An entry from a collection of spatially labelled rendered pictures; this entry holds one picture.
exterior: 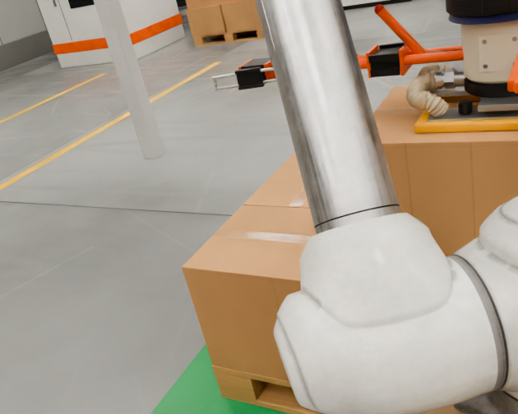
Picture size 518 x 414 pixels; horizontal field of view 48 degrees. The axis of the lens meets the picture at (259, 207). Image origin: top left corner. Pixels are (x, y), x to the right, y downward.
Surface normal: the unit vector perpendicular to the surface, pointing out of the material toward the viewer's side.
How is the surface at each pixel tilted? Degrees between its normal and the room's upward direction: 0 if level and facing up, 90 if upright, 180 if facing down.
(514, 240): 44
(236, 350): 90
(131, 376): 0
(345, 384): 78
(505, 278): 30
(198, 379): 0
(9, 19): 90
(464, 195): 90
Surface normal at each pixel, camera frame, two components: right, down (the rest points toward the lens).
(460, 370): 0.16, 0.26
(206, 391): -0.21, -0.88
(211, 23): -0.48, 0.48
